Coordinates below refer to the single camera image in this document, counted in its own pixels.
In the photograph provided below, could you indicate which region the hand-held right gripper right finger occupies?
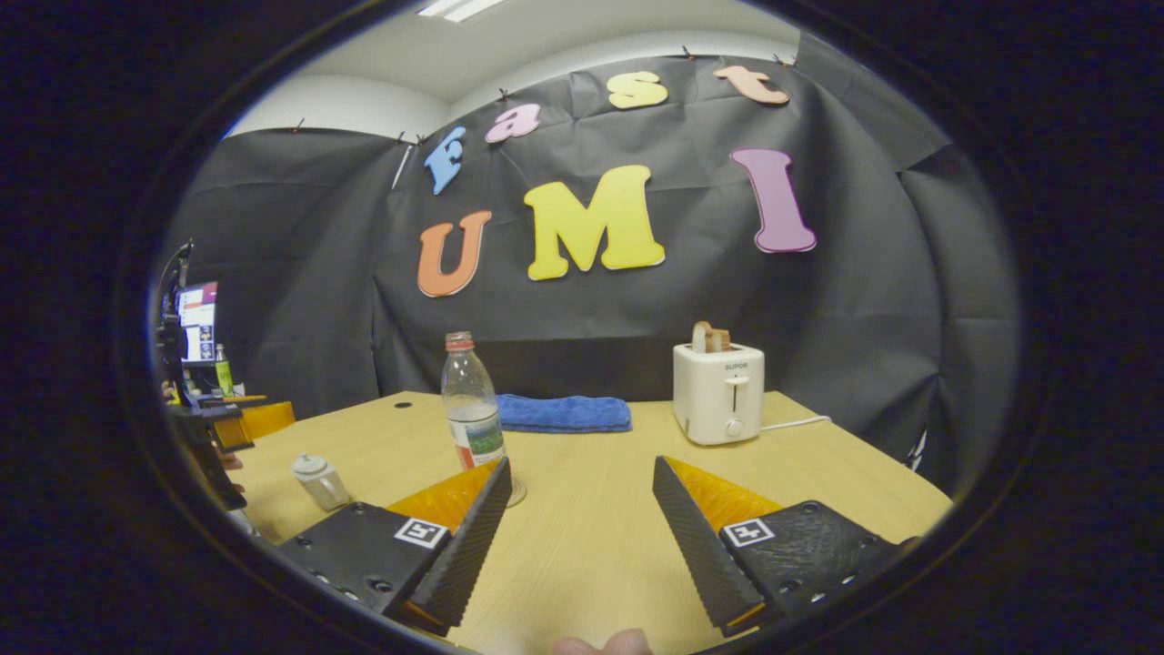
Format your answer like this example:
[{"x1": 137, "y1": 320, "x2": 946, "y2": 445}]
[{"x1": 652, "y1": 456, "x2": 919, "y2": 638}]

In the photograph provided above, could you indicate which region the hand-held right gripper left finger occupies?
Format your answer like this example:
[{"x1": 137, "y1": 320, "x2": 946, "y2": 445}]
[{"x1": 275, "y1": 457, "x2": 513, "y2": 636}]

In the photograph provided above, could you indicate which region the white ceramic teacup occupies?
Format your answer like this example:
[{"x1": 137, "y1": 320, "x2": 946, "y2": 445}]
[{"x1": 296, "y1": 469, "x2": 353, "y2": 511}]

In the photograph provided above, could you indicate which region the clear plastic water bottle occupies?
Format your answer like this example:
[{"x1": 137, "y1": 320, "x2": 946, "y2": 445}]
[{"x1": 441, "y1": 331, "x2": 521, "y2": 501}]

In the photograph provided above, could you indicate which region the computer monitor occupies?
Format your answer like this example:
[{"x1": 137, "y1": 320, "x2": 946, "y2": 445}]
[{"x1": 177, "y1": 282, "x2": 219, "y2": 365}]

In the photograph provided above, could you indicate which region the white toaster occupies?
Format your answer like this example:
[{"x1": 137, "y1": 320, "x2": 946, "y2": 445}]
[{"x1": 673, "y1": 343, "x2": 766, "y2": 447}]

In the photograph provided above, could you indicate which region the blue folded towel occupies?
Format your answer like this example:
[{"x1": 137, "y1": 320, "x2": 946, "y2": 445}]
[{"x1": 496, "y1": 393, "x2": 633, "y2": 434}]

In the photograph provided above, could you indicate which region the ceiling light panel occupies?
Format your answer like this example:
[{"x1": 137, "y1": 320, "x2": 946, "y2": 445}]
[{"x1": 416, "y1": 0, "x2": 506, "y2": 24}]

